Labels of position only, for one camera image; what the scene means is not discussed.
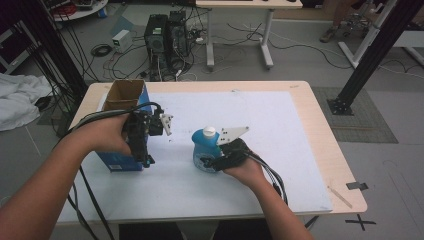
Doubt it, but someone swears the black tape piece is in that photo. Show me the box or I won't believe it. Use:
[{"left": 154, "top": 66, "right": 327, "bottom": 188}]
[{"left": 345, "top": 181, "right": 370, "bottom": 192}]

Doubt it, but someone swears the white cloth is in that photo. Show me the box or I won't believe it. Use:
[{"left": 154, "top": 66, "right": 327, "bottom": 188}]
[{"left": 0, "top": 72, "right": 54, "bottom": 133}]

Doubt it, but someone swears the white table mat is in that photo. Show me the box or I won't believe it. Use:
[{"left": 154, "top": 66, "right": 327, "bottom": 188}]
[{"left": 57, "top": 90, "right": 334, "bottom": 225}]

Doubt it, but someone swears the hand-held gripper cable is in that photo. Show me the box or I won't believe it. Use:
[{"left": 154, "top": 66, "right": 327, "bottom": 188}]
[
  {"left": 65, "top": 101, "right": 165, "bottom": 240},
  {"left": 247, "top": 150, "right": 290, "bottom": 206}
]

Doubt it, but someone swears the white desk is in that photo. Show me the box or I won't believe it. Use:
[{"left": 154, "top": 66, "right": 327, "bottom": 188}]
[{"left": 195, "top": 0, "right": 304, "bottom": 71}]

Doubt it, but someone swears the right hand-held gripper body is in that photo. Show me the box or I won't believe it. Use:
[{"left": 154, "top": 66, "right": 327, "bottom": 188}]
[{"left": 213, "top": 125, "right": 251, "bottom": 172}]

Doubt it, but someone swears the thin wooden stick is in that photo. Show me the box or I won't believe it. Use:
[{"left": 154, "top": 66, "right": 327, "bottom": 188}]
[{"left": 326, "top": 185, "right": 354, "bottom": 210}]

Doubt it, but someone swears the right hand-held gripper cable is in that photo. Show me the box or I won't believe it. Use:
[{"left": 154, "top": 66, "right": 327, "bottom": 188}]
[{"left": 247, "top": 150, "right": 290, "bottom": 206}]

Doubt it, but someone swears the black computer tower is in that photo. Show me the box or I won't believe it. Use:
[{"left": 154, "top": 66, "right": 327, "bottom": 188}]
[
  {"left": 143, "top": 13, "right": 170, "bottom": 83},
  {"left": 167, "top": 10, "right": 192, "bottom": 65}
]

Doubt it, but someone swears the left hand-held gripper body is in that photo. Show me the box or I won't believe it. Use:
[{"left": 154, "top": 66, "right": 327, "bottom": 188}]
[{"left": 123, "top": 109, "right": 174, "bottom": 169}]

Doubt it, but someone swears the grey floor mat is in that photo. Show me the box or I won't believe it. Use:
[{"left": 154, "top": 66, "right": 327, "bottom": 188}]
[{"left": 311, "top": 86, "right": 400, "bottom": 145}]

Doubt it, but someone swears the coiled black cable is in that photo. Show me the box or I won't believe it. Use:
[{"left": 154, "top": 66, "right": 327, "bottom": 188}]
[{"left": 90, "top": 43, "right": 114, "bottom": 58}]

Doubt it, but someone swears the small white device box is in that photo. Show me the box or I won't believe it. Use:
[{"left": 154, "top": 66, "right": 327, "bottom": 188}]
[{"left": 111, "top": 29, "right": 134, "bottom": 54}]

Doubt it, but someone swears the person's left hand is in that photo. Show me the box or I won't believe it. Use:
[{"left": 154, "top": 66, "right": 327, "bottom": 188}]
[{"left": 87, "top": 113, "right": 133, "bottom": 157}]

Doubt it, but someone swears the black cable bundle stand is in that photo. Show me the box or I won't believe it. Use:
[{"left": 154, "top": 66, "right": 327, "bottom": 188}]
[{"left": 18, "top": 0, "right": 90, "bottom": 101}]

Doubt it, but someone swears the white stand leg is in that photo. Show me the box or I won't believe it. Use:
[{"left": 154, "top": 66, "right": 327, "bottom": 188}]
[{"left": 337, "top": 0, "right": 398, "bottom": 70}]

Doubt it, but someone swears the round white table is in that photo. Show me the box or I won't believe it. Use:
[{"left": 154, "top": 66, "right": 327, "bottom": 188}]
[{"left": 49, "top": 0, "right": 110, "bottom": 23}]

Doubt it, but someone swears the blue cardboard box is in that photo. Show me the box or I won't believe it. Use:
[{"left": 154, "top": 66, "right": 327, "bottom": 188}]
[{"left": 95, "top": 79, "right": 153, "bottom": 173}]

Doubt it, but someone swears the left hand-held gripper cable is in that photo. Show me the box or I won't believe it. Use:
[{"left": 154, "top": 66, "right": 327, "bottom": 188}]
[{"left": 65, "top": 101, "right": 165, "bottom": 240}]

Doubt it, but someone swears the black metal post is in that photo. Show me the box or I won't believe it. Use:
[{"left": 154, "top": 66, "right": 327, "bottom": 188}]
[{"left": 327, "top": 0, "right": 424, "bottom": 116}]

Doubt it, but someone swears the blue bottle with white cap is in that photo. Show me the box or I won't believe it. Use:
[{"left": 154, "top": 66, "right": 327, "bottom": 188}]
[{"left": 191, "top": 125, "right": 224, "bottom": 174}]

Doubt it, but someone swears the person's right hand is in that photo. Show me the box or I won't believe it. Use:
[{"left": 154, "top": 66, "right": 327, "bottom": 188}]
[{"left": 221, "top": 156, "right": 268, "bottom": 189}]

